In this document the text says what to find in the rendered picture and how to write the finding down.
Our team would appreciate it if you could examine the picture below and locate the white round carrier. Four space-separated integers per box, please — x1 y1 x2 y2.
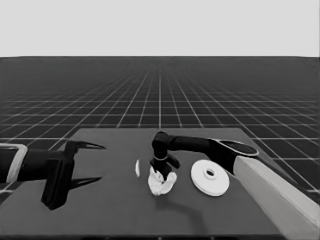
147 166 178 197

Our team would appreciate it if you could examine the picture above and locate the large thick white disc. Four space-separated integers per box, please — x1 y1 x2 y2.
190 159 231 198

